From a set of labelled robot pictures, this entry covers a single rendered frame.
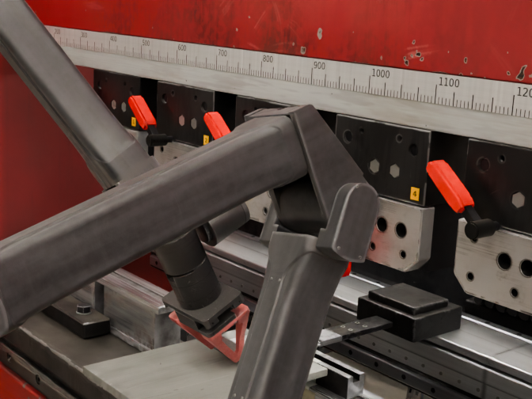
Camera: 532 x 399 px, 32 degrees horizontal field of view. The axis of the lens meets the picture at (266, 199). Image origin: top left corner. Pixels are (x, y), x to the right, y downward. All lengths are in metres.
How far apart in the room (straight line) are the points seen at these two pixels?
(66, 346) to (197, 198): 0.91
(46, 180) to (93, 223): 1.29
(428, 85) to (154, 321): 0.71
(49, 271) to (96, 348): 0.93
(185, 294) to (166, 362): 0.11
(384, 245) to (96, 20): 0.72
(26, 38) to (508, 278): 0.60
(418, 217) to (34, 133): 1.10
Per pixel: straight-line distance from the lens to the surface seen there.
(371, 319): 1.40
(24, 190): 1.97
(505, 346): 1.42
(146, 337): 1.57
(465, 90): 0.98
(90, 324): 1.64
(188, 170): 0.73
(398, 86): 1.04
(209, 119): 1.25
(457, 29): 0.99
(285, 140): 0.78
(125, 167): 1.10
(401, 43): 1.04
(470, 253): 0.99
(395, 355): 1.48
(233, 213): 1.15
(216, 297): 1.16
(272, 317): 0.80
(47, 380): 1.65
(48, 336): 1.66
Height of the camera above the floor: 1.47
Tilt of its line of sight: 13 degrees down
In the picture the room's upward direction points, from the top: 3 degrees clockwise
